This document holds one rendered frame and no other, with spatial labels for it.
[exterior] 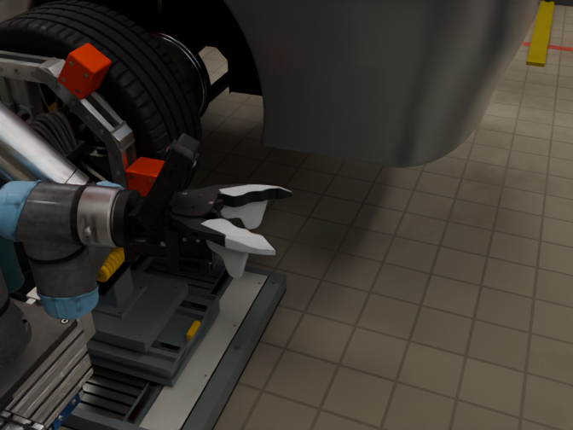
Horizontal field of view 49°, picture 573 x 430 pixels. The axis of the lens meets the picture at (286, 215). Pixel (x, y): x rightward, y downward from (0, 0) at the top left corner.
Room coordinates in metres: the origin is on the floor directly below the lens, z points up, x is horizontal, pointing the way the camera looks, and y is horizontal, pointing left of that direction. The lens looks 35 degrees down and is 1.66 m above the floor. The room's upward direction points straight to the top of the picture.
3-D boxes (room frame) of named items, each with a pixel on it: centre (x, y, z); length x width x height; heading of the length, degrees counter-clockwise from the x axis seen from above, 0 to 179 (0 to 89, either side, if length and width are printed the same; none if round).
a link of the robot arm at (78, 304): (0.66, 0.29, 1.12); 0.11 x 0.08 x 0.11; 173
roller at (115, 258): (1.48, 0.49, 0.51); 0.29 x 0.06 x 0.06; 161
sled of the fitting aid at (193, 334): (1.57, 0.53, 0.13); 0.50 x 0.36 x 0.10; 71
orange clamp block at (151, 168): (1.33, 0.33, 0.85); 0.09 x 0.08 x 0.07; 71
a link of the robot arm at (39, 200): (0.64, 0.30, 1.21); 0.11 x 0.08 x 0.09; 83
